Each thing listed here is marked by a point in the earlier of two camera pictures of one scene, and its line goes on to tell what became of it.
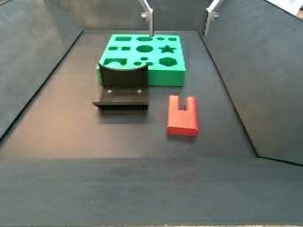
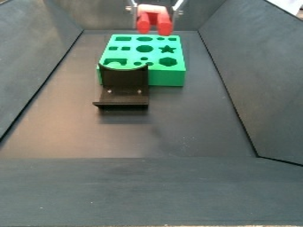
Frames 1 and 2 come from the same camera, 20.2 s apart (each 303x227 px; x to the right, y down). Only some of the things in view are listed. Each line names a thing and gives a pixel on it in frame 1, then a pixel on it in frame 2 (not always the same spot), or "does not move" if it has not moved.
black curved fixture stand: [124, 88] does not move
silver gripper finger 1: [213, 15] to [176, 13]
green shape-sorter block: [160, 52] does not move
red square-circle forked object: [182, 120] to [154, 15]
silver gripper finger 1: [148, 15] to [131, 9]
